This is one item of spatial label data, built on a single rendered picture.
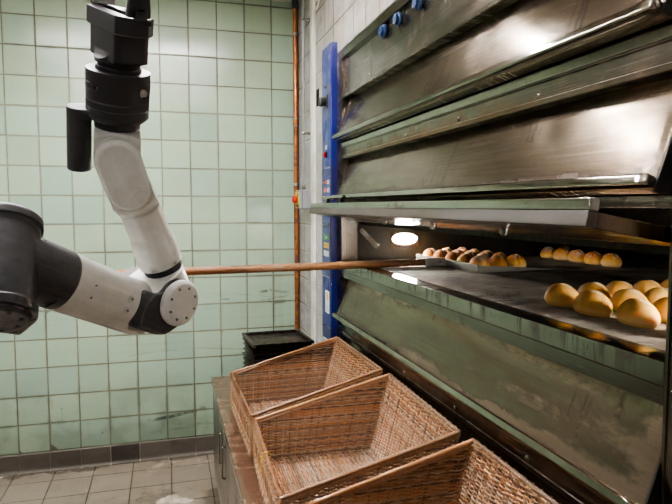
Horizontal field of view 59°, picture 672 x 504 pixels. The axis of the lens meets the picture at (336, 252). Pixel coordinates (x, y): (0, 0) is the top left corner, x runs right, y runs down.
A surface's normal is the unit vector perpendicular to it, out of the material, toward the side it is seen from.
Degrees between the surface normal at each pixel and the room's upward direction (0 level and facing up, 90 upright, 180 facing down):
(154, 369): 90
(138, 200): 113
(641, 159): 70
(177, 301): 97
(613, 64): 90
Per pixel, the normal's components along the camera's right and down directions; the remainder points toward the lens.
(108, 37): -0.72, 0.18
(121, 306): 0.83, 0.17
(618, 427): -0.90, -0.32
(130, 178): 0.33, 0.46
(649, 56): -0.96, 0.02
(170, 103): 0.27, 0.07
